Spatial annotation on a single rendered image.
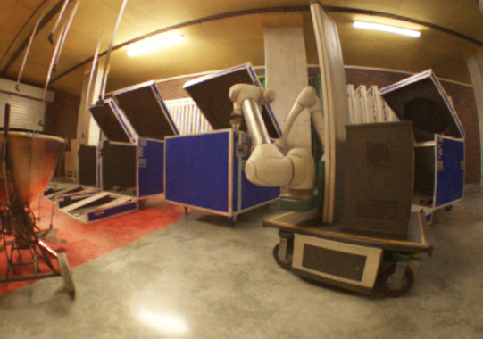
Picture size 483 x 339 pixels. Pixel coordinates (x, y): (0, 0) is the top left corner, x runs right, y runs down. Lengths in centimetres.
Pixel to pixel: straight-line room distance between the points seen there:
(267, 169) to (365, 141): 48
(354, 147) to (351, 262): 54
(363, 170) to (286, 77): 254
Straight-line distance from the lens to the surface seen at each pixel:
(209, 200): 204
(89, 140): 549
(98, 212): 240
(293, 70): 338
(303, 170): 108
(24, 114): 819
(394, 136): 99
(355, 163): 101
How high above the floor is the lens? 66
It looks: 1 degrees up
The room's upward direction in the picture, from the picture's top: 1 degrees clockwise
